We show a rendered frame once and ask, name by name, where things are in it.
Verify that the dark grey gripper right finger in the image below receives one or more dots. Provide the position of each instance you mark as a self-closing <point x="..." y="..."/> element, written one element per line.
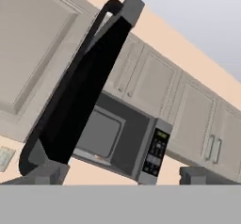
<point x="194" y="176"/>

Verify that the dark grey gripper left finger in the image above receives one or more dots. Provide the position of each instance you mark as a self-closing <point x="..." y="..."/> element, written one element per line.
<point x="50" y="175"/>

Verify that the grey microwave oven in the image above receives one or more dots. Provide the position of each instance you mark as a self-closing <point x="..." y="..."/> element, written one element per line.
<point x="131" y="140"/>

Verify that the black glass microwave door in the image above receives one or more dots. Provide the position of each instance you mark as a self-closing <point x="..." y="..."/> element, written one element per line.
<point x="94" y="77"/>

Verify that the large beige cupboard door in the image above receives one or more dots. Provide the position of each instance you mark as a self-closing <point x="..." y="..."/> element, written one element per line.
<point x="34" y="45"/>

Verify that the pale wall socket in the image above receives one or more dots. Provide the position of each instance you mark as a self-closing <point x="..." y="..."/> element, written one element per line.
<point x="5" y="158"/>

